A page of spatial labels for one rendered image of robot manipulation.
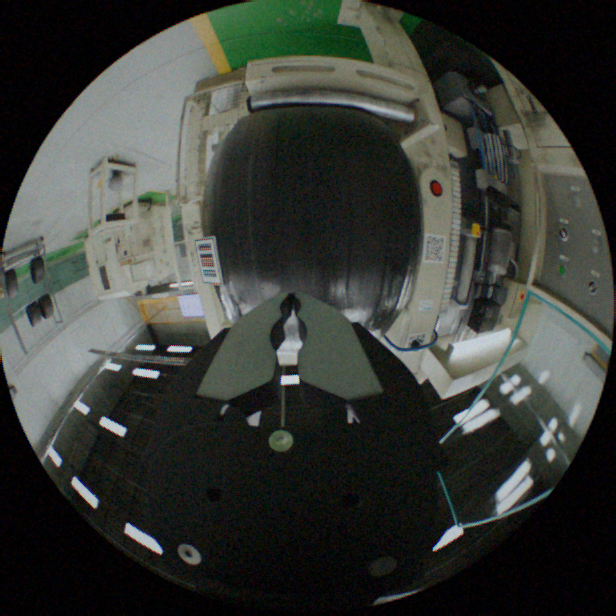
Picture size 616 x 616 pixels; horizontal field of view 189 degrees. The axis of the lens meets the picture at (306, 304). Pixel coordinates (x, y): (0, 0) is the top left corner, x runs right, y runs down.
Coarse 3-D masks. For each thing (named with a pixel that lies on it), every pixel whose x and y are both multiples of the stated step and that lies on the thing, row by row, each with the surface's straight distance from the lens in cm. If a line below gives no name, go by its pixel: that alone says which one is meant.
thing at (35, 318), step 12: (24, 252) 520; (36, 252) 582; (0, 264) 509; (12, 264) 574; (24, 264) 561; (36, 264) 523; (0, 276) 549; (12, 276) 507; (36, 276) 525; (48, 276) 527; (12, 288) 507; (48, 300) 524; (36, 312) 512; (48, 312) 526; (12, 324) 557; (36, 324) 523; (24, 348) 504
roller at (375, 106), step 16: (256, 96) 44; (272, 96) 43; (288, 96) 43; (304, 96) 43; (320, 96) 43; (336, 96) 43; (352, 96) 44; (368, 96) 46; (368, 112) 46; (384, 112) 46; (400, 112) 47
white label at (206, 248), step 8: (200, 240) 24; (208, 240) 23; (200, 248) 24; (208, 248) 23; (216, 248) 22; (200, 256) 25; (208, 256) 24; (216, 256) 22; (200, 264) 25; (208, 264) 24; (216, 264) 23; (208, 272) 24; (216, 272) 23; (208, 280) 25; (216, 280) 24
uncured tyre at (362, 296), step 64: (256, 128) 27; (320, 128) 26; (384, 128) 32; (256, 192) 20; (320, 192) 20; (384, 192) 22; (256, 256) 20; (320, 256) 20; (384, 256) 21; (384, 320) 27
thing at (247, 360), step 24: (264, 312) 10; (288, 312) 11; (240, 336) 8; (264, 336) 8; (216, 360) 8; (240, 360) 7; (264, 360) 7; (216, 384) 7; (240, 384) 7; (264, 384) 6; (240, 408) 7; (264, 408) 8
